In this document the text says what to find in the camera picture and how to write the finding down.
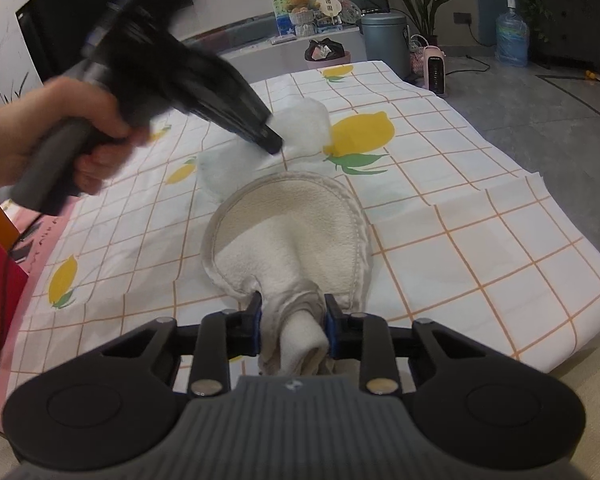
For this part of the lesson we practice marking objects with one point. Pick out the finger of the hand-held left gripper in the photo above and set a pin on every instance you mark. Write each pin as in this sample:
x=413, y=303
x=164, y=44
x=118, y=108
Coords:
x=265, y=137

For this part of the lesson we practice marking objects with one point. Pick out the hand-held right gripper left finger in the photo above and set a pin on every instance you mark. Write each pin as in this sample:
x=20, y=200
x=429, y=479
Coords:
x=256, y=327

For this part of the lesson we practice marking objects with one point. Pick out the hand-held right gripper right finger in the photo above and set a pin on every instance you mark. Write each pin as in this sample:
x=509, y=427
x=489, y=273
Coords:
x=330, y=330

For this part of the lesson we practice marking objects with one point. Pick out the cream cloth mitt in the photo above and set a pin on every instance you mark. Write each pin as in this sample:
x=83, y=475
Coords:
x=280, y=240

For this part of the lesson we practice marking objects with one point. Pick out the person's left hand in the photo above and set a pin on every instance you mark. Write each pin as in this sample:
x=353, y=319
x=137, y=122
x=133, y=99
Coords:
x=25, y=130

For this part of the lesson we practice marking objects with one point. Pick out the white marble television console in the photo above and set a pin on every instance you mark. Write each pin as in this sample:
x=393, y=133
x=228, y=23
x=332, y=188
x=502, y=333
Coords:
x=240, y=35

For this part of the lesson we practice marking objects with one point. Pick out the black plastic bag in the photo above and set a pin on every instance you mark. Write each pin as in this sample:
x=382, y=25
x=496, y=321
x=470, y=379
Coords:
x=324, y=49

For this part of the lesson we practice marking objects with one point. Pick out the brown teddy bear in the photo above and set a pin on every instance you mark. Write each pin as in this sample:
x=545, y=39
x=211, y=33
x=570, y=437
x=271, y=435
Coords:
x=298, y=1

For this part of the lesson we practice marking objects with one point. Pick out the white round fan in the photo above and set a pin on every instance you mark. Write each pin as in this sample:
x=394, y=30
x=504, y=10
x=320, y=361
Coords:
x=328, y=5

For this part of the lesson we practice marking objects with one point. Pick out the grey trash can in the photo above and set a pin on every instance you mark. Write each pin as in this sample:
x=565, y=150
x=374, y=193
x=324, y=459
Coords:
x=385, y=45

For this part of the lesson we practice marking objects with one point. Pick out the lemon print tablecloth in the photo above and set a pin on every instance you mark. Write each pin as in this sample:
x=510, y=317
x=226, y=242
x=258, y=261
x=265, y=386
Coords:
x=455, y=240

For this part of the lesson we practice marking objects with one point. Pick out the pink heater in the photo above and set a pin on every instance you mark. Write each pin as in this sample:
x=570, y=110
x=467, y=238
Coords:
x=436, y=70

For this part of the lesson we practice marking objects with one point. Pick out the long leaf potted plant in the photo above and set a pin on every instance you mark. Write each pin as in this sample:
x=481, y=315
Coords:
x=422, y=15

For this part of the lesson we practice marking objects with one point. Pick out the blue water bottle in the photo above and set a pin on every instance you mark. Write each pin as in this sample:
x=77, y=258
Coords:
x=512, y=35

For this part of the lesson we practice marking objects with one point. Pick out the dark cabinet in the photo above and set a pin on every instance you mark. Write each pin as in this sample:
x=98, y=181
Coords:
x=575, y=45

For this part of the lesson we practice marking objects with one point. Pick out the black wall television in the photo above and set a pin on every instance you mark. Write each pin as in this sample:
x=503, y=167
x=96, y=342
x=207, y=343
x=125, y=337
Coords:
x=40, y=25

